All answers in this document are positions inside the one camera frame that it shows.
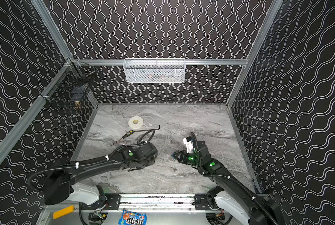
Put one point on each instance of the white mesh wall basket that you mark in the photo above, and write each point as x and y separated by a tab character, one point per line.
154	70

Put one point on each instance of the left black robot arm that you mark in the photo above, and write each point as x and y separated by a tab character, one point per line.
62	182

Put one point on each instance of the blue candy bag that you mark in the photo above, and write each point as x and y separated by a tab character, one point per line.
132	218

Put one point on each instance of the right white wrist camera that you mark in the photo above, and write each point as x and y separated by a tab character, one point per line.
189	144

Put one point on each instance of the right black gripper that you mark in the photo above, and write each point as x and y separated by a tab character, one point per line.
183	155

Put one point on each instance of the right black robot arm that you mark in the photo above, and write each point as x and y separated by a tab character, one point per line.
235	198

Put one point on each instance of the black hex key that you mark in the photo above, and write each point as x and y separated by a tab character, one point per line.
149	129

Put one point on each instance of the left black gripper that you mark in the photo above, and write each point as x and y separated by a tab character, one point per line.
149	153

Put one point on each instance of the white tape roll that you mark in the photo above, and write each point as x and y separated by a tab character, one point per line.
135	122

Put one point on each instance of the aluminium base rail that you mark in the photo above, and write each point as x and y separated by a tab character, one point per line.
157	202

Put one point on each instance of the brass padlock in basket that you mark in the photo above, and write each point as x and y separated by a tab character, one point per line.
77	105

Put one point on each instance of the black wire wall basket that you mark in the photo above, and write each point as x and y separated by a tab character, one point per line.
74	85

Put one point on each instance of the yellow block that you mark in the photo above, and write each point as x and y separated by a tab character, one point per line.
63	212

